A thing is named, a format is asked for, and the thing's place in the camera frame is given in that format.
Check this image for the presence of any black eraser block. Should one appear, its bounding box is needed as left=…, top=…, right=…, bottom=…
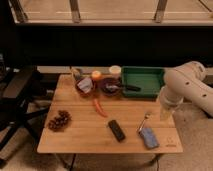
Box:
left=108, top=120, right=126, bottom=142

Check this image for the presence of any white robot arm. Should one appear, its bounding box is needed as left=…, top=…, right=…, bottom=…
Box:
left=158, top=61, right=213, bottom=120

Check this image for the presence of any metal spoon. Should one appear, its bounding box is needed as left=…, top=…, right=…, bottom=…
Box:
left=138, top=113, right=151, bottom=132

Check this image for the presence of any blue sponge cloth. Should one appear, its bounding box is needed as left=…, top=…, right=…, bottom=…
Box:
left=140, top=127, right=159, bottom=149

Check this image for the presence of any green plastic tray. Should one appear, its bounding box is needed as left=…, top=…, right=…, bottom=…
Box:
left=121, top=66, right=164, bottom=98

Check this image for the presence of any dark purple bowl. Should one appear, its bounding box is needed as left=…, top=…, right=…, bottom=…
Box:
left=99, top=77, right=120, bottom=96

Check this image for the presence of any white cup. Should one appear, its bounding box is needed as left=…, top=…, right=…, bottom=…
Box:
left=109, top=65, right=121, bottom=78

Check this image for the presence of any orange carrot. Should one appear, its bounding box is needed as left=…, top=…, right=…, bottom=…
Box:
left=93, top=98, right=107, bottom=117

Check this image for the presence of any orange fruit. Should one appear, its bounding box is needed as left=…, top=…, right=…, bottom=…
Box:
left=91, top=71, right=102, bottom=81

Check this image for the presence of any red bowl with cloth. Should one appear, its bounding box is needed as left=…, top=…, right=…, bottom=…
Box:
left=76, top=77, right=94, bottom=96

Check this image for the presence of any glass jar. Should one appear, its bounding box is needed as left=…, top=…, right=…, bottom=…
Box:
left=71, top=67, right=83, bottom=81

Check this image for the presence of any bunch of dark grapes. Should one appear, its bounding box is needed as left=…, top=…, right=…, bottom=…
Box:
left=48, top=110, right=71, bottom=132

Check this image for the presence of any black office chair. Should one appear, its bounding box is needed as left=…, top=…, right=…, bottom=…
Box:
left=0, top=64, right=51, bottom=168

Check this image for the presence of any black handled utensil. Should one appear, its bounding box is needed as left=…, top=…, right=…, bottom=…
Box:
left=105, top=84, right=142, bottom=93

